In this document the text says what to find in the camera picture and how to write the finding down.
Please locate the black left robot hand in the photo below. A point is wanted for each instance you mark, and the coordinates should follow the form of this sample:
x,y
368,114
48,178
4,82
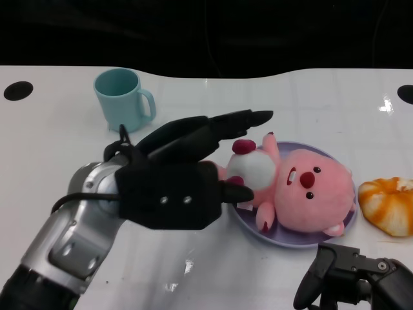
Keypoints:
x,y
167,193

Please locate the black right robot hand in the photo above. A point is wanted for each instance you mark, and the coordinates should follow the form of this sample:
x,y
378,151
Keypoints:
x,y
355,277

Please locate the pink plush beaver doll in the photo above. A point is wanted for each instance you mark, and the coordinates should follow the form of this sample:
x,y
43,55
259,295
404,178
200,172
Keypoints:
x,y
309,206

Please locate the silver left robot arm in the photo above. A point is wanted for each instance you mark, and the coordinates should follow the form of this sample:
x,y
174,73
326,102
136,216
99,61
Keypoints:
x,y
64,245

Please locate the lilac plastic plate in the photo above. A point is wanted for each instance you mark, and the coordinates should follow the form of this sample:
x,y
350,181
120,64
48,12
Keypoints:
x,y
290,243

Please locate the orange white striped bread toy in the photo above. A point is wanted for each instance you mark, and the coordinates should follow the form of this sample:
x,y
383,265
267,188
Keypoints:
x,y
387,206

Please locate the teal plastic mug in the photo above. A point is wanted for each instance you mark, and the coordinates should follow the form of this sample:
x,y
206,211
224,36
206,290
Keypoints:
x,y
119,106

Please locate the black backdrop cloth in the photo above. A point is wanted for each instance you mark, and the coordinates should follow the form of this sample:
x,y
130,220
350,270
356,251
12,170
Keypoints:
x,y
129,32

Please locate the black round table grommet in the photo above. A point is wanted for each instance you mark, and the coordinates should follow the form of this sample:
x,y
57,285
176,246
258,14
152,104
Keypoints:
x,y
18,90
406,94

